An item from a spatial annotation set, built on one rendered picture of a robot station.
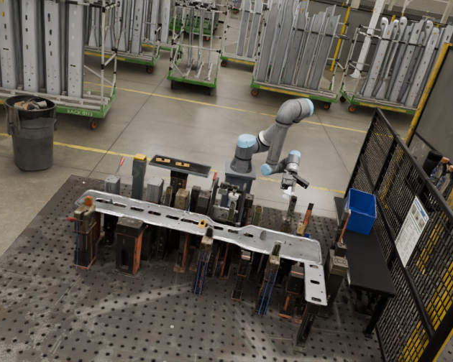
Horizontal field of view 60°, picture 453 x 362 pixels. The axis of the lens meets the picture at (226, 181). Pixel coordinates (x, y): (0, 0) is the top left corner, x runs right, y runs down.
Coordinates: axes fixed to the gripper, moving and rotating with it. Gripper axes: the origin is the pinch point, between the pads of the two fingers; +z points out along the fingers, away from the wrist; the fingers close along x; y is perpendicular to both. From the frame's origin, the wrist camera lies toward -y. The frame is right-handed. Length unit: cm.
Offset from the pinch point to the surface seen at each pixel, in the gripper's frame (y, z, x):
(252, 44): 102, -777, -519
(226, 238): 31.9, 34.9, 5.5
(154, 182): 80, 10, 4
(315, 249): -16.8, 27.7, 0.9
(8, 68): 386, -229, -198
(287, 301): -7, 58, -4
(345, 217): -29.9, 8.0, 8.4
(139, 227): 76, 44, 14
